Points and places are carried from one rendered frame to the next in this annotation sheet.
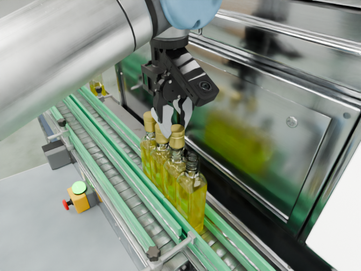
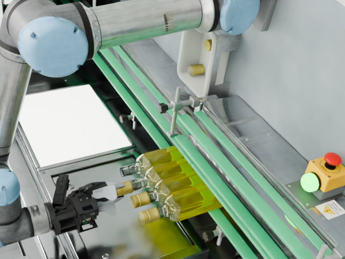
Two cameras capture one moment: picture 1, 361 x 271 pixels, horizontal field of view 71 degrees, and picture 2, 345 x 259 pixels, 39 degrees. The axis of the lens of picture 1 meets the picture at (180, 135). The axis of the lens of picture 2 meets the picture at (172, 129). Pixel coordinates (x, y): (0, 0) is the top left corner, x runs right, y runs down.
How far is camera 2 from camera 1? 139 cm
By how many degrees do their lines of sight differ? 82
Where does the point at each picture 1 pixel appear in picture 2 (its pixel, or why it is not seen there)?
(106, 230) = (296, 142)
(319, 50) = (26, 197)
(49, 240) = (336, 108)
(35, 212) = not seen: outside the picture
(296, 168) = (94, 171)
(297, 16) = not seen: hidden behind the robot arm
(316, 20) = not seen: hidden behind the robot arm
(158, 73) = (70, 199)
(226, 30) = (50, 243)
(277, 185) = (117, 170)
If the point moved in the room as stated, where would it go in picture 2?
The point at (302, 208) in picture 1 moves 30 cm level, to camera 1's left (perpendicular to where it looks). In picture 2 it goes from (111, 156) to (141, 131)
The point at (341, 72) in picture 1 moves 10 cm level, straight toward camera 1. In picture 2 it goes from (29, 186) to (24, 155)
